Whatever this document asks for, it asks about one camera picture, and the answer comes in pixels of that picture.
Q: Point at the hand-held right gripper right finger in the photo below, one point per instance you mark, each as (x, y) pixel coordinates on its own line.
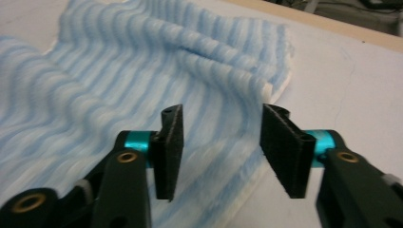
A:
(285, 148)

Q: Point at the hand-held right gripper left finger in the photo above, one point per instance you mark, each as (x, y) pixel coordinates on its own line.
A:
(168, 152)

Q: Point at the blue striped towel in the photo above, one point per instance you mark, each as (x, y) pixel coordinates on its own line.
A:
(95, 79)

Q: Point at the white grid foam mat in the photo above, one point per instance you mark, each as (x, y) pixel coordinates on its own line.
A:
(348, 95)

